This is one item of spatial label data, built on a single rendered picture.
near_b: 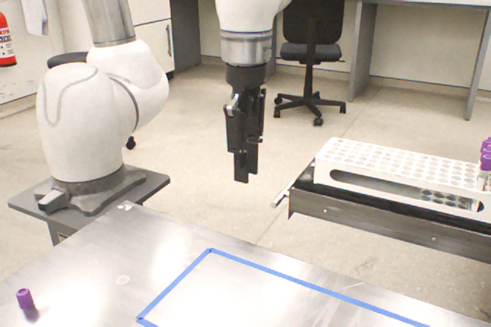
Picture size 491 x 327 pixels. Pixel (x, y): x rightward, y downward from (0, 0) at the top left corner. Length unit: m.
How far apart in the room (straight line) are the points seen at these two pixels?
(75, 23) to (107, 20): 3.08
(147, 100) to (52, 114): 0.24
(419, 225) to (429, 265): 1.25
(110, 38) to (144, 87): 0.13
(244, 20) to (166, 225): 0.35
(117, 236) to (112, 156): 0.33
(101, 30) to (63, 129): 0.27
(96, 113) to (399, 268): 1.41
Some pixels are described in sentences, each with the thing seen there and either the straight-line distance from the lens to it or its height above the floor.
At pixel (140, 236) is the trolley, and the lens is 0.62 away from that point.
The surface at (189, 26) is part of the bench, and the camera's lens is 4.86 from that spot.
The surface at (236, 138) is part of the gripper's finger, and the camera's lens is 0.76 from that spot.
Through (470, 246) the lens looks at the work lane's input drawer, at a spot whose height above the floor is 0.78.
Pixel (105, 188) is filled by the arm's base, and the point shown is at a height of 0.73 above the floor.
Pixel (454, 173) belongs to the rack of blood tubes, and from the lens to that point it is 0.75.
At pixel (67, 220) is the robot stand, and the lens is 0.92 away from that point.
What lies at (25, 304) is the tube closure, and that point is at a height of 0.83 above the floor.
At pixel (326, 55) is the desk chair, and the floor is 0.52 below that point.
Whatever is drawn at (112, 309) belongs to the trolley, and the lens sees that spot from 0.52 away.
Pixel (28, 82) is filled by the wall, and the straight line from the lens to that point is 4.08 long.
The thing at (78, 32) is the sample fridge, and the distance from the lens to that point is 4.10.
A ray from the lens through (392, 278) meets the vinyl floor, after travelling 1.84.
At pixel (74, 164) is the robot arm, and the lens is 0.91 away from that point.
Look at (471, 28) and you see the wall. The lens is 4.21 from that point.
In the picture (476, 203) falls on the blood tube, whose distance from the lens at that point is 0.71.
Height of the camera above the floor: 1.18
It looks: 27 degrees down
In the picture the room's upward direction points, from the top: straight up
